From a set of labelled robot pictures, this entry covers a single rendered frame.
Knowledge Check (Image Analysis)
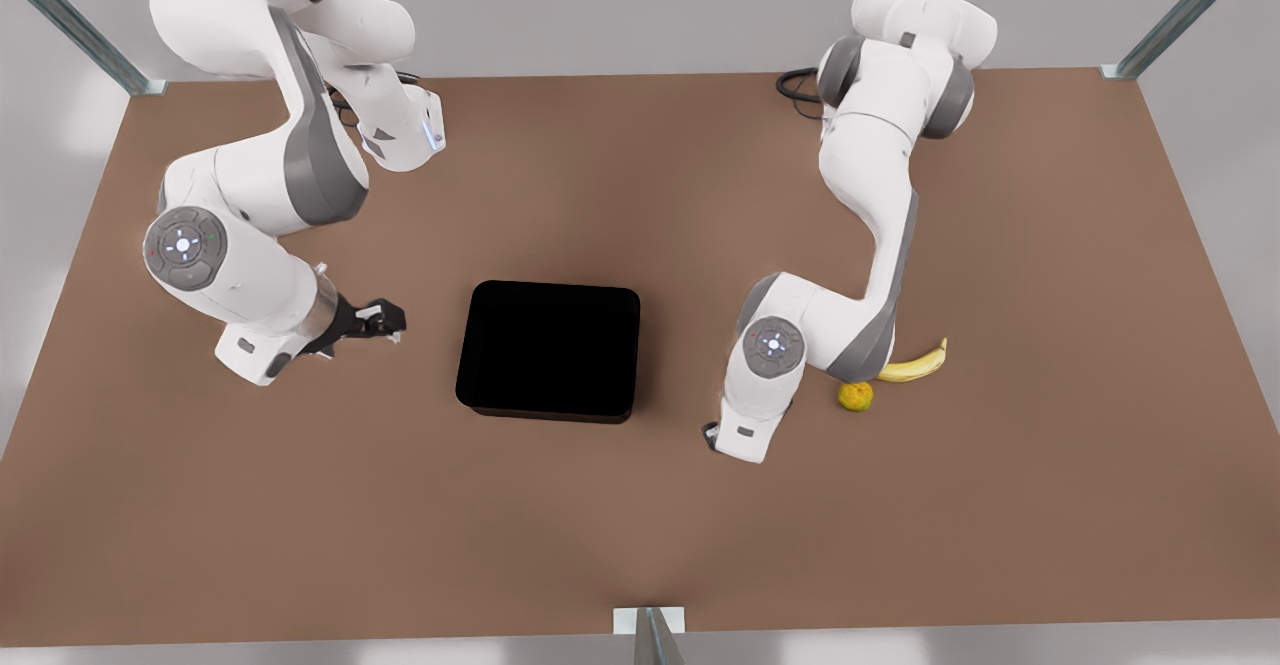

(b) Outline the silver frame post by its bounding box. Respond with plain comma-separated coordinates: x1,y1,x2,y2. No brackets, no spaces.
1100,0,1273,82
0,0,167,97
613,606,688,665

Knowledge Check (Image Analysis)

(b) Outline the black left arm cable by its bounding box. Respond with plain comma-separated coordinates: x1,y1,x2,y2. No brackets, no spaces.
775,67,827,123

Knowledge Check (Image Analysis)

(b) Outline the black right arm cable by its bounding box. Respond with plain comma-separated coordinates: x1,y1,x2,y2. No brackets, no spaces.
327,69,422,132

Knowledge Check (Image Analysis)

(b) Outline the yellow banana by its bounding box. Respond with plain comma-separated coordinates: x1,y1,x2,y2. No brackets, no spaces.
876,337,949,384

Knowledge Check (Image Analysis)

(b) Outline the black rectangular tray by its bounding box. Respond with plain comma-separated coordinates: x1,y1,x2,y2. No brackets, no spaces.
455,280,642,425

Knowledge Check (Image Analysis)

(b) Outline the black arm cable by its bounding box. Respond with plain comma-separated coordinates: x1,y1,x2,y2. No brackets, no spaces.
775,67,827,123
327,69,422,132

